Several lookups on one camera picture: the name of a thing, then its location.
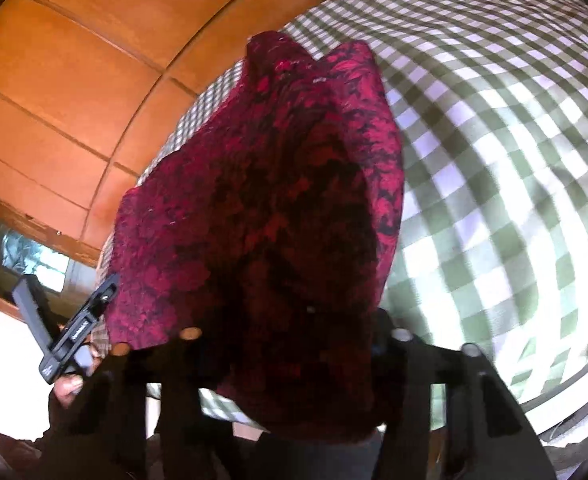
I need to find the wooden framed window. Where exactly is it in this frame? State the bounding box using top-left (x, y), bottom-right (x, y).
top-left (0, 180), bottom-right (102, 322)

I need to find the person's left hand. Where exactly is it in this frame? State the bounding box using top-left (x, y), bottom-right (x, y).
top-left (54, 349), bottom-right (96, 408)

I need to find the maroon patterned sweater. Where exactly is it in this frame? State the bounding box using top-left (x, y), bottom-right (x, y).
top-left (105, 30), bottom-right (406, 447)

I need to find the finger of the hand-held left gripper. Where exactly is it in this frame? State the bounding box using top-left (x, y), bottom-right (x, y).
top-left (12, 279), bottom-right (51, 350)
top-left (84, 272), bottom-right (121, 320)

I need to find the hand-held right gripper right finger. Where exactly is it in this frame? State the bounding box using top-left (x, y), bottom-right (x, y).
top-left (373, 309), bottom-right (558, 480)

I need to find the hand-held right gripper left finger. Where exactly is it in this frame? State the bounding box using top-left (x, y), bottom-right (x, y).
top-left (38, 327), bottom-right (236, 480)

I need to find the green white checked bedsheet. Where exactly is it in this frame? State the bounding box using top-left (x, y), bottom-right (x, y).
top-left (96, 0), bottom-right (588, 443)

